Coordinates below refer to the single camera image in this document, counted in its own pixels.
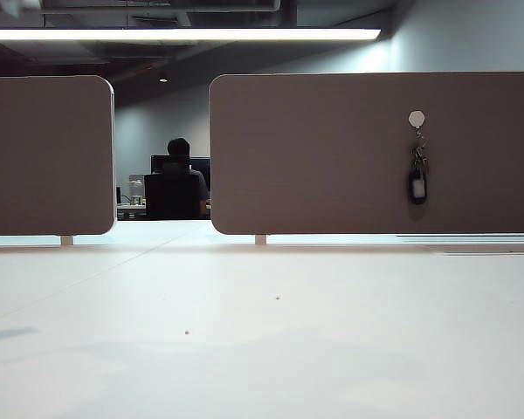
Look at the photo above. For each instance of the bunch of keys with tag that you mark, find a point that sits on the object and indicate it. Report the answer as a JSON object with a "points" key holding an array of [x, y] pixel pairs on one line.
{"points": [[418, 187]]}

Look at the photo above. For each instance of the white panel support foot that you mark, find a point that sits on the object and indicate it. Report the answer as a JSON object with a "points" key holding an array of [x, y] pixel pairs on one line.
{"points": [[261, 239], [66, 240]]}

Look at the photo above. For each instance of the wide beige desk partition panel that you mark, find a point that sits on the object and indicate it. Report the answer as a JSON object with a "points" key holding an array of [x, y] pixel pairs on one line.
{"points": [[310, 166]]}

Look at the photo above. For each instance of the black computer monitor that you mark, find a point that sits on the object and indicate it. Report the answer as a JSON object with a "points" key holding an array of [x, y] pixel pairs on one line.
{"points": [[202, 166], [158, 164]]}

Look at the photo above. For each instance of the black office chair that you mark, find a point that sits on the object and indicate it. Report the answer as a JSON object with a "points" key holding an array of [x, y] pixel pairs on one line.
{"points": [[170, 196]]}

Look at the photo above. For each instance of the seated person dark hair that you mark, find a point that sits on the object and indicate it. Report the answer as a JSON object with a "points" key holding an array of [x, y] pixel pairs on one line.
{"points": [[179, 146]]}

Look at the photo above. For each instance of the clear jar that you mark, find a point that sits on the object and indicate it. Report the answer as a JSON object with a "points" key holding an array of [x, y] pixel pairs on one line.
{"points": [[136, 187]]}

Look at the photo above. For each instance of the cluttered background desk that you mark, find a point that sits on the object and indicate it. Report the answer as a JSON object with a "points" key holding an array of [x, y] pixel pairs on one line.
{"points": [[131, 211]]}

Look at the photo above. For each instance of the long ceiling light strip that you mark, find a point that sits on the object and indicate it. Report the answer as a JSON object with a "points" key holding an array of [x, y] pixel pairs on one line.
{"points": [[179, 34]]}

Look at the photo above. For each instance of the white adhesive wall hook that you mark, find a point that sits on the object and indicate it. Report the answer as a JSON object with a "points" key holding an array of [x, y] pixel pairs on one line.
{"points": [[417, 118]]}

